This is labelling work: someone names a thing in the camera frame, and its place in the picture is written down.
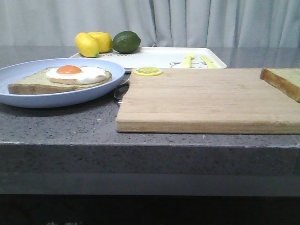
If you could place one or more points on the rear yellow lemon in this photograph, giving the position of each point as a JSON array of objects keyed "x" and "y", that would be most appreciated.
[{"x": 104, "y": 41}]

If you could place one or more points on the bread slice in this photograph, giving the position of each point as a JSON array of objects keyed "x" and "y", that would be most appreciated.
[
  {"x": 286, "y": 80},
  {"x": 38, "y": 83}
]

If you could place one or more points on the light blue round plate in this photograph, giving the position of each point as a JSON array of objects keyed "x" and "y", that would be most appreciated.
[{"x": 16, "y": 72}]

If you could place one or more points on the lemon slice toy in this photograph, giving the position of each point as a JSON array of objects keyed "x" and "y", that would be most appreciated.
[{"x": 148, "y": 71}]

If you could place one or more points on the yellow lemon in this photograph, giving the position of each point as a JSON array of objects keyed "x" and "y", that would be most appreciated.
[
  {"x": 87, "y": 45},
  {"x": 104, "y": 41}
]

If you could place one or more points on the green lime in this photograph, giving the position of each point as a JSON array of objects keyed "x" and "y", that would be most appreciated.
[{"x": 126, "y": 42}]

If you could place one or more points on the wooden cutting board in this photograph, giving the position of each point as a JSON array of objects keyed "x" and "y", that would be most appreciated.
[{"x": 207, "y": 101}]

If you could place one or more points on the yellow plastic fork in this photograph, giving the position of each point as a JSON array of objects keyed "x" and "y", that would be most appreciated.
[{"x": 187, "y": 63}]

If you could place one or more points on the yellow plastic knife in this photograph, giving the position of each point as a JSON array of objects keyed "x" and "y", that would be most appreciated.
[{"x": 208, "y": 62}]

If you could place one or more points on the fried egg toy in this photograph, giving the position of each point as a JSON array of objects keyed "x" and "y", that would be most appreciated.
[{"x": 73, "y": 75}]

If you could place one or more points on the white curtain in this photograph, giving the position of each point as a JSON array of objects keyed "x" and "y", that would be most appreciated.
[{"x": 162, "y": 23}]

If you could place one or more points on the front yellow lemon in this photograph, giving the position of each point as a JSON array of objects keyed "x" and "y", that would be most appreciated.
[{"x": 87, "y": 45}]

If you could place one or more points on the white rectangular tray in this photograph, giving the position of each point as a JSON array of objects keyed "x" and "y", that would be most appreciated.
[{"x": 161, "y": 57}]

